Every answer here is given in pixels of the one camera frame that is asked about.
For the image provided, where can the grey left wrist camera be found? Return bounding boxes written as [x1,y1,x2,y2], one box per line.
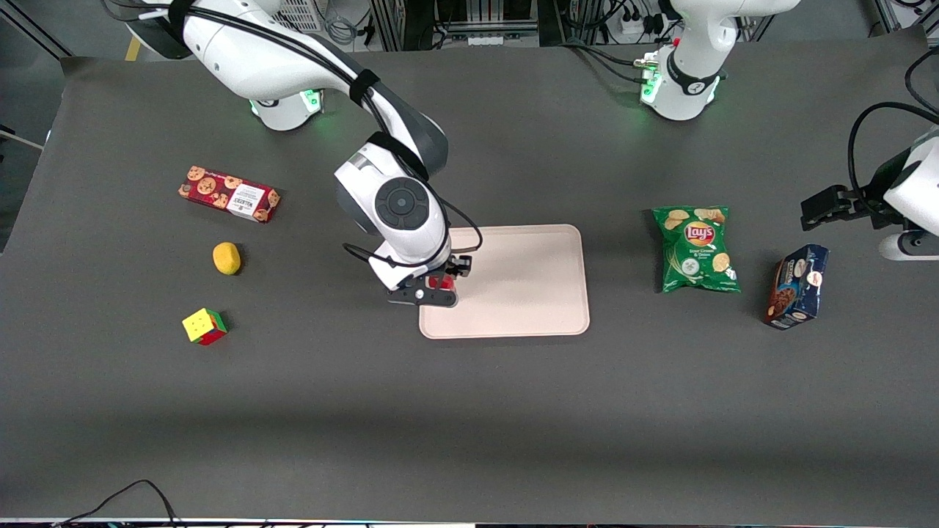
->
[879,230,939,263]

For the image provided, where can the white perforated box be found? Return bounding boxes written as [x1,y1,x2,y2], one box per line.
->
[279,0,325,32]

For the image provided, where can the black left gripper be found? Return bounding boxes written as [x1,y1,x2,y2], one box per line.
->
[800,155,910,232]

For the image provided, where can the colourful rubik's cube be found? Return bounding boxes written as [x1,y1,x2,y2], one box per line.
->
[181,307,230,347]

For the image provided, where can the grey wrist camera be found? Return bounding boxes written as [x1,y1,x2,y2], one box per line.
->
[387,286,460,308]
[879,230,939,263]

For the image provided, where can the yellow lemon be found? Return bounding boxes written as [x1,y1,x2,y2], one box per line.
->
[212,241,243,276]

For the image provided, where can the blue chocolate cookie box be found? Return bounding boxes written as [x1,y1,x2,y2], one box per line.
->
[762,243,831,331]

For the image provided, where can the beige plastic tray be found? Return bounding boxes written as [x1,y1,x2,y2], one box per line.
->
[418,224,591,340]

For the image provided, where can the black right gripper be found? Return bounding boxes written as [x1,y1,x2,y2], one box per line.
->
[396,254,474,296]

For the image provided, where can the green Lay's chips bag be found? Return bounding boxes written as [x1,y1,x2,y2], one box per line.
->
[651,205,742,295]

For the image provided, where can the aluminium frame rack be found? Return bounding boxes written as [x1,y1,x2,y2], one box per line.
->
[369,0,545,52]

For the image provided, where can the red cookie box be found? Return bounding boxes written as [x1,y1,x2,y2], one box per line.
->
[178,165,282,224]

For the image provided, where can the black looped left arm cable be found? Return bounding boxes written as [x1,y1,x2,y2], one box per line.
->
[847,46,939,213]

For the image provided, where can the black left arm base cables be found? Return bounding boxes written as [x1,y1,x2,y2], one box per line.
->
[556,38,661,84]

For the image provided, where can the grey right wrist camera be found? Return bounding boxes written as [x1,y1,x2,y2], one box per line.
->
[387,286,460,308]

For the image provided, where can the black cable at table edge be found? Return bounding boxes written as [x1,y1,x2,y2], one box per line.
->
[50,479,186,528]

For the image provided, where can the white power strip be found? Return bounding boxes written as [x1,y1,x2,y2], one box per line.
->
[615,13,667,39]

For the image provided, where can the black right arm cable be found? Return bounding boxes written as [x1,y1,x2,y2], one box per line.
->
[103,0,484,269]

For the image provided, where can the grey coiled cable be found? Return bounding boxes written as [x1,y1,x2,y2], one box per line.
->
[324,11,362,46]

